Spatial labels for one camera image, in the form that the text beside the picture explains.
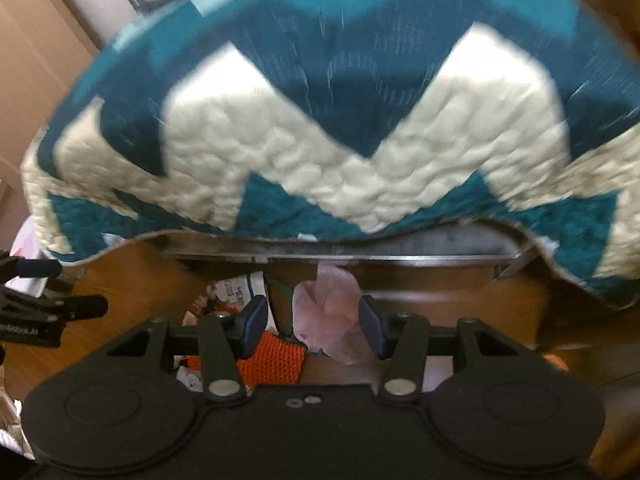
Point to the panelled door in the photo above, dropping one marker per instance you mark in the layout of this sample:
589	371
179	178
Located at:
35	60

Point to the metal bed frame rail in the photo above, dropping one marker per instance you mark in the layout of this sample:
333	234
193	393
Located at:
350	250

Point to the teal and white zigzag quilt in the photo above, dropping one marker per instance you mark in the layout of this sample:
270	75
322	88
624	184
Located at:
325	110

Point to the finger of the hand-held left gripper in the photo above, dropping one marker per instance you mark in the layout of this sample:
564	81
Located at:
40	268
85	307

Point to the orange knitted cloth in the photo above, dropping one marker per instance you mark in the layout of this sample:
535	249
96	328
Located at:
272	360

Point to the white printed wrapper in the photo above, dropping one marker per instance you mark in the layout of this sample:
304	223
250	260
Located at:
235	290

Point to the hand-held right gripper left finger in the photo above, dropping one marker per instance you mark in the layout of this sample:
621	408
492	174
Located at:
252	325

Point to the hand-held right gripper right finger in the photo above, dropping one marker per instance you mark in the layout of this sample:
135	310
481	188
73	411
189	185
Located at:
372	325

